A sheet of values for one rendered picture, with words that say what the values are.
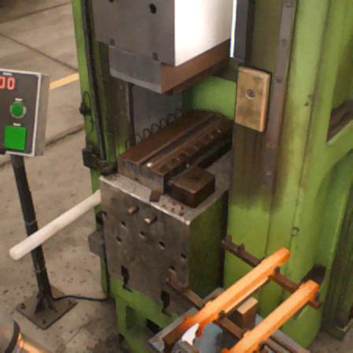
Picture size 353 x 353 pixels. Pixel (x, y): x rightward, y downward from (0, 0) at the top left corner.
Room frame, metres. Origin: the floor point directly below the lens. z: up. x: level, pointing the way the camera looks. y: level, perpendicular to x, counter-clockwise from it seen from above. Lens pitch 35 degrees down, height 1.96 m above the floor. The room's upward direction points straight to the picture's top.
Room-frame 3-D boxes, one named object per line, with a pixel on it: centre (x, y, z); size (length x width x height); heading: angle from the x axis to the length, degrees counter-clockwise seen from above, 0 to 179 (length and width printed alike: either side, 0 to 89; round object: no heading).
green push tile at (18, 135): (1.58, 0.54, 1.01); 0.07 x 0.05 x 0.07; 76
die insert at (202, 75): (1.62, -0.06, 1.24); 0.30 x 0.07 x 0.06; 141
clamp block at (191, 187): (1.37, -0.06, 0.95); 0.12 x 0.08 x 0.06; 141
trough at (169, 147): (1.59, -0.03, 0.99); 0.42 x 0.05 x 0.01; 141
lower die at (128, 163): (1.60, -0.01, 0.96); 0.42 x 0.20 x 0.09; 141
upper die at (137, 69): (1.60, -0.01, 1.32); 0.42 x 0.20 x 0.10; 141
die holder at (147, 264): (1.58, -0.06, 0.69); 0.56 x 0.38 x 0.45; 141
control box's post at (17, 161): (1.72, 0.60, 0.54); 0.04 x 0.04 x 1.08; 51
